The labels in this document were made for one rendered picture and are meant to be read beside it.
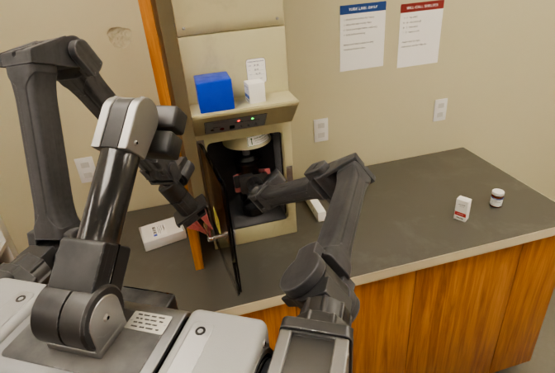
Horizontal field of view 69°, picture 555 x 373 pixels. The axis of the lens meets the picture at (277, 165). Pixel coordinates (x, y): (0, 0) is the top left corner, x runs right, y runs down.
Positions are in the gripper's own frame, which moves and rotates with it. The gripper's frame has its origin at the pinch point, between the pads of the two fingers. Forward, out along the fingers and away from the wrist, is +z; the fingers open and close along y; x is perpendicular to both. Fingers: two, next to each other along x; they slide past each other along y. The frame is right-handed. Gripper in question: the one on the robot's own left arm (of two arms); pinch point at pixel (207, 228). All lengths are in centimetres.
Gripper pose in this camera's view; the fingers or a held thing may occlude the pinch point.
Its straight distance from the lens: 121.8
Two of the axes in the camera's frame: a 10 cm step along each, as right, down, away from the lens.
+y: -8.1, 5.8, -0.6
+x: 3.5, 4.0, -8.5
